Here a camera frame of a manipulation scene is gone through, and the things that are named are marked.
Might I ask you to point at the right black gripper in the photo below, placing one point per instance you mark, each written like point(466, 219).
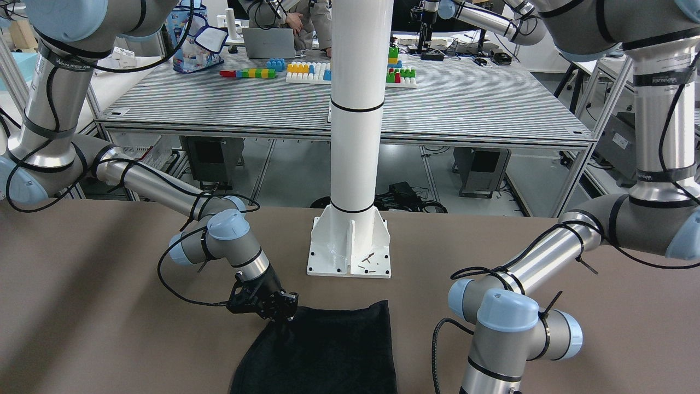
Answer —
point(269, 286)

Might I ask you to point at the black t-shirt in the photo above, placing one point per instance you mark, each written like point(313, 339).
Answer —
point(322, 351)

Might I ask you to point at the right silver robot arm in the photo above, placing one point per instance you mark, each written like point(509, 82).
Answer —
point(47, 154)

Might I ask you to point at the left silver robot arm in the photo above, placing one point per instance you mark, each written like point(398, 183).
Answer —
point(659, 215)

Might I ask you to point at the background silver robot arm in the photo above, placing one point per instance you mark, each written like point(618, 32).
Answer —
point(526, 28)

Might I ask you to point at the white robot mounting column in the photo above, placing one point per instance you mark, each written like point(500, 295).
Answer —
point(350, 238)

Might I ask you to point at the white plastic basket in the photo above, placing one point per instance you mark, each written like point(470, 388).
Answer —
point(152, 149)

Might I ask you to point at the colourful toy block set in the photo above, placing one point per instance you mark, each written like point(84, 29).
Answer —
point(398, 76)

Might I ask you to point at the silver laptop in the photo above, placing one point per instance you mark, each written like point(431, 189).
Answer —
point(269, 43)

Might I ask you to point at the blue white printed bag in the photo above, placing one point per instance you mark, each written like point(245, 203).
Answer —
point(201, 42)

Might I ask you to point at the striped aluminium frame workbench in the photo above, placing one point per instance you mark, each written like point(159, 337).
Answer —
point(455, 103)

